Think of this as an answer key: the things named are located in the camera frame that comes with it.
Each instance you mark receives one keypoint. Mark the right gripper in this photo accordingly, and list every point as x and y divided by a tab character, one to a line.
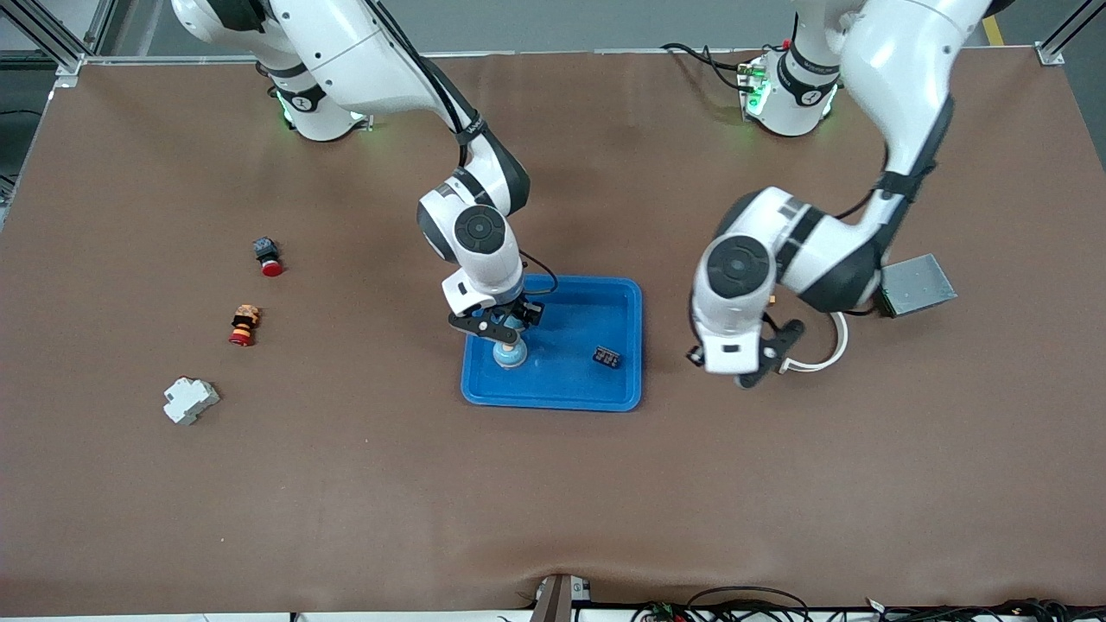
528	312

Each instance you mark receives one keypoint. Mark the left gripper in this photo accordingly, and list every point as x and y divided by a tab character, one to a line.
692	356

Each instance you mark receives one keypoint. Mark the small black connector block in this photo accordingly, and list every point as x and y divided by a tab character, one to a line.
607	357

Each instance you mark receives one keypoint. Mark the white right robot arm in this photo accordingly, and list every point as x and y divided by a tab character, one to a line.
346	52

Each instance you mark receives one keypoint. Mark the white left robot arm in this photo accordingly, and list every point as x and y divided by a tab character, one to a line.
899	52

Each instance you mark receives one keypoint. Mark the blue plastic tray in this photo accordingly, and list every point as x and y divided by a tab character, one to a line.
570	380

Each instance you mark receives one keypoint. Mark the white curved plastic piece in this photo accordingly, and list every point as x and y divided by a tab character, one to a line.
840	345

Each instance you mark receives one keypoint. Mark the brown table mat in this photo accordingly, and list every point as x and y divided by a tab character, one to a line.
553	501

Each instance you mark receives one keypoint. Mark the grey metal box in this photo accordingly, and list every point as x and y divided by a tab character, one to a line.
920	285

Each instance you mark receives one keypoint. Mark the red push button black base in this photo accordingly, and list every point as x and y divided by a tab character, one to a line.
266	252

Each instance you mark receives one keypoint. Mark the red emergency button orange base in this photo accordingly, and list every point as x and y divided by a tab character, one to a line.
244	326

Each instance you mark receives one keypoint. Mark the white circuit breaker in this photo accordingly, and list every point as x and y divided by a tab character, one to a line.
190	399

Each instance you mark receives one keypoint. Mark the metal edge bracket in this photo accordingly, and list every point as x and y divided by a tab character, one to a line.
557	600

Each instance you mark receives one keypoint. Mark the aluminium frame profile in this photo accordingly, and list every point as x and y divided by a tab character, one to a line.
43	33
1050	53

